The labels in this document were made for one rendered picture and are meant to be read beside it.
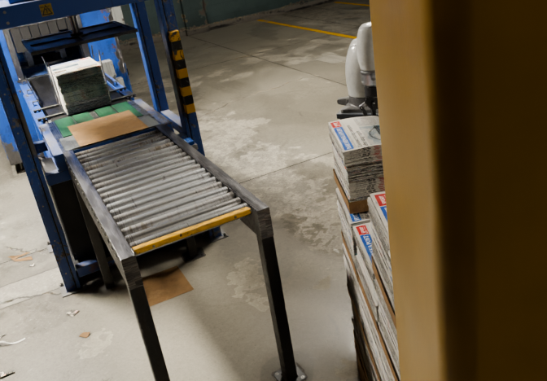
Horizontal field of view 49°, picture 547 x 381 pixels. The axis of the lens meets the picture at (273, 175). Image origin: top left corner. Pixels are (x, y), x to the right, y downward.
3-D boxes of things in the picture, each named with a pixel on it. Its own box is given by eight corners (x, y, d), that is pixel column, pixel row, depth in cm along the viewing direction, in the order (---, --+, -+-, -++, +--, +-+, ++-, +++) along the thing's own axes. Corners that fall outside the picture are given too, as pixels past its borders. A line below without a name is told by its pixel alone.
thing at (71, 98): (112, 103, 386) (102, 63, 376) (66, 116, 376) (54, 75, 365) (101, 93, 418) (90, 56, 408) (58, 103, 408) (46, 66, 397)
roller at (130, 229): (233, 193, 237) (238, 204, 235) (117, 233, 220) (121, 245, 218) (234, 188, 232) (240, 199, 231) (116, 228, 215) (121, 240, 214)
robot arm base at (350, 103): (346, 98, 253) (344, 85, 251) (397, 98, 243) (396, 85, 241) (330, 112, 239) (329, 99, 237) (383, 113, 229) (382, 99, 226)
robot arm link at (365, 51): (357, 73, 203) (396, 68, 201) (353, 27, 197) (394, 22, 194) (358, 65, 213) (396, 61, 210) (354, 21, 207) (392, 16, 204)
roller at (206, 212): (239, 198, 231) (244, 209, 230) (120, 239, 214) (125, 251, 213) (242, 194, 226) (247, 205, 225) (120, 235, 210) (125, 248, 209)
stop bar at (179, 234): (252, 213, 212) (251, 208, 211) (134, 256, 197) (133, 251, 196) (248, 210, 215) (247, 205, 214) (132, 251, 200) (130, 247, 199)
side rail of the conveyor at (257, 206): (275, 234, 220) (270, 206, 216) (262, 240, 218) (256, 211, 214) (168, 143, 334) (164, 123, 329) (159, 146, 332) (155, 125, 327)
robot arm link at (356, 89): (347, 88, 247) (343, 35, 238) (392, 83, 243) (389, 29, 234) (347, 100, 232) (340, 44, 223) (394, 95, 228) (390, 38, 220)
